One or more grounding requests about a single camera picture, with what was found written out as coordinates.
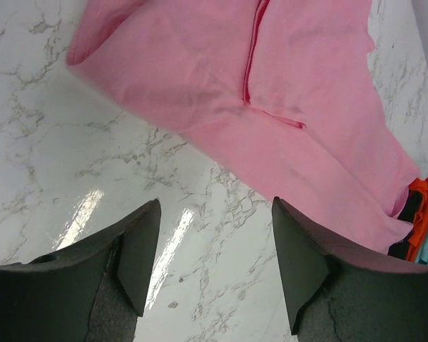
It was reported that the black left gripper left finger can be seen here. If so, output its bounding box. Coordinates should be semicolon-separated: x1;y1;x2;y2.
0;200;161;341

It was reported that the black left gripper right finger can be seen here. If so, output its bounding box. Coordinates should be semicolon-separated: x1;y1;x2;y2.
272;198;428;341

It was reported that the pink t shirt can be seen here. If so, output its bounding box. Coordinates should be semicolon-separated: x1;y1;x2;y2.
66;0;419;253

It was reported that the folded black t shirt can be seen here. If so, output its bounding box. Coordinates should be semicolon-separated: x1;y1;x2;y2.
387;192;422;261

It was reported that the folded orange t shirt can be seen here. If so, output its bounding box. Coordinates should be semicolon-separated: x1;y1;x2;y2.
406;177;428;262

